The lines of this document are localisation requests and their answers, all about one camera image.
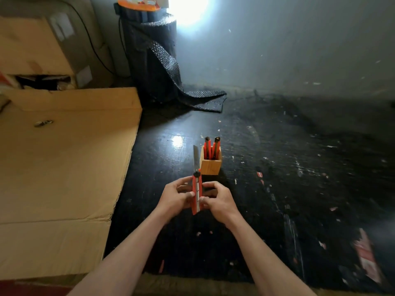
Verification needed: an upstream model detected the person's right hand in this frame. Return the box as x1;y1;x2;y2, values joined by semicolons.
199;181;240;225

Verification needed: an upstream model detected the person's left hand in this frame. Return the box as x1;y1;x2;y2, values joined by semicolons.
156;176;196;220

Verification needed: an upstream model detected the person's left forearm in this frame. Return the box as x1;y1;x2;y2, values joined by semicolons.
67;209;170;296

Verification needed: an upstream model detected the person's right forearm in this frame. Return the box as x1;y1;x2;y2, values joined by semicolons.
227;213;317;296

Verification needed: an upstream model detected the wooden holder box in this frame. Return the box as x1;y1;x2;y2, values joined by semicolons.
199;146;223;176

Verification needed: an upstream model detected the flat cardboard sheet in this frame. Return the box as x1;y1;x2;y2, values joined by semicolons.
0;87;143;280

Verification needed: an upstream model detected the black textured mat roll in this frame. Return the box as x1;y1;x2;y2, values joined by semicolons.
114;3;227;113

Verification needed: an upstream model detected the beige padded furniture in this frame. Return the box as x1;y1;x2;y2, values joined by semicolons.
0;0;115;89

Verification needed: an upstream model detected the large cardboard box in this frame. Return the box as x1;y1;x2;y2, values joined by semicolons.
0;16;93;91

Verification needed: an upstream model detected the black cable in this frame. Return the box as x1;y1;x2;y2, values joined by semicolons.
66;2;116;75

